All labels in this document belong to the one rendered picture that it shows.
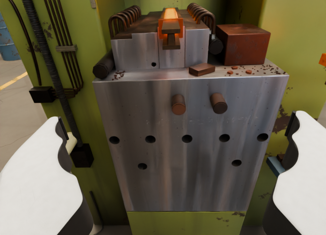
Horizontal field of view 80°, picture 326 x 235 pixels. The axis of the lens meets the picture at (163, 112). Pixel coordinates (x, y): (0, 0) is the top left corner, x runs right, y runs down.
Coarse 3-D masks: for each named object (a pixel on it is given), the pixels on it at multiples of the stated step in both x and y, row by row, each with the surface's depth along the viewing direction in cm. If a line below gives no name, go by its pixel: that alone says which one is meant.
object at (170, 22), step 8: (168, 8) 62; (168, 16) 45; (176, 16) 45; (160, 24) 37; (168, 24) 33; (176, 24) 32; (160, 32) 38; (168, 32) 29; (176, 32) 29; (168, 40) 30; (176, 40) 33; (168, 48) 30; (176, 48) 30
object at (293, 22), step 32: (256, 0) 51; (288, 0) 47; (320, 0) 47; (288, 32) 51; (320, 32) 51; (288, 64) 56; (288, 96) 61; (320, 96) 61; (256, 192) 87; (256, 224) 101
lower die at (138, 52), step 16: (144, 16) 72; (160, 16) 61; (128, 32) 46; (144, 32) 40; (192, 32) 39; (208, 32) 39; (112, 48) 41; (128, 48) 41; (144, 48) 41; (160, 48) 41; (192, 48) 40; (128, 64) 43; (144, 64) 42; (160, 64) 42; (176, 64) 42; (192, 64) 42
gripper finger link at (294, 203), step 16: (304, 112) 10; (288, 128) 11; (304, 128) 9; (320, 128) 9; (304, 144) 8; (320, 144) 8; (288, 160) 9; (304, 160) 7; (320, 160) 7; (288, 176) 7; (304, 176) 7; (320, 176) 7; (272, 192) 7; (288, 192) 6; (304, 192) 6; (320, 192) 6; (272, 208) 6; (288, 208) 6; (304, 208) 6; (320, 208) 6; (272, 224) 6; (288, 224) 6; (304, 224) 5; (320, 224) 5
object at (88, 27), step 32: (0, 0) 49; (64, 0) 49; (96, 0) 49; (32, 32) 53; (96, 32) 53; (32, 64) 58; (64, 64) 58; (96, 128) 70; (96, 160) 79; (96, 192) 90; (96, 224) 105; (128, 224) 104
